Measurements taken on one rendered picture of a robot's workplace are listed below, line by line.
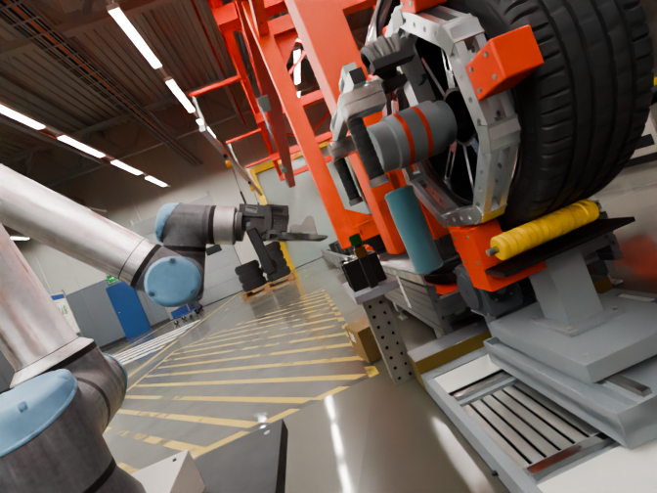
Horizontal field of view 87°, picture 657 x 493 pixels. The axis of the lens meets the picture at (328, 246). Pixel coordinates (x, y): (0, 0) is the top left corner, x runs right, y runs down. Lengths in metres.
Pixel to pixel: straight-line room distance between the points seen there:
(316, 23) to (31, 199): 1.14
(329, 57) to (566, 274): 1.07
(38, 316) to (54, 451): 0.28
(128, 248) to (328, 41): 1.10
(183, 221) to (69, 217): 0.21
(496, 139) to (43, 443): 0.89
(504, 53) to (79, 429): 0.91
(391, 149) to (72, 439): 0.83
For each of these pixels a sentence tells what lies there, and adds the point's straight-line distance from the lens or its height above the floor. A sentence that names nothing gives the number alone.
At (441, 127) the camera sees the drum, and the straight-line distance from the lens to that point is 0.94.
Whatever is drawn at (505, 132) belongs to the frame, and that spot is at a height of 0.74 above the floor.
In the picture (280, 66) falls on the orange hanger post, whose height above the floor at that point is 2.31.
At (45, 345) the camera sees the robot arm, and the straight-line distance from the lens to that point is 0.88.
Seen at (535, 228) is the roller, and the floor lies 0.53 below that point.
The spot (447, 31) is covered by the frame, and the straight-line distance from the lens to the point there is 0.80.
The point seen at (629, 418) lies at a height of 0.15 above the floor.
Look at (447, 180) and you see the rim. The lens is 1.20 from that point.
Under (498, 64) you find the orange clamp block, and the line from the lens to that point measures 0.69.
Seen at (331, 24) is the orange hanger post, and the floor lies 1.42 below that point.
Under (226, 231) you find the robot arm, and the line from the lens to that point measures 0.79.
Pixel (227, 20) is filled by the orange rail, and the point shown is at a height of 3.25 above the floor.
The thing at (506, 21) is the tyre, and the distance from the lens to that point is 0.80.
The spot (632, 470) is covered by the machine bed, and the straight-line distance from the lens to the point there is 0.94.
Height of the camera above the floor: 0.69
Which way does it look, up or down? 2 degrees down
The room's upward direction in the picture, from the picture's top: 23 degrees counter-clockwise
